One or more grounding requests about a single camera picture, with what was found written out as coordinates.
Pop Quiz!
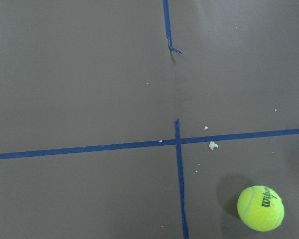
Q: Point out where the yellow Wilson tennis ball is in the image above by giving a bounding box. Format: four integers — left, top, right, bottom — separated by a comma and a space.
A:
237, 185, 285, 232

